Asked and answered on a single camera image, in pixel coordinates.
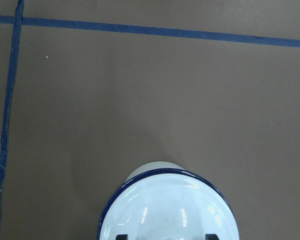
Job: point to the white enamel mug blue rim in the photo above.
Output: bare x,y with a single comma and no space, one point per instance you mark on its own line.
162,201

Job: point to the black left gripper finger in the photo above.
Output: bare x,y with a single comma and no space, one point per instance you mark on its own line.
211,236

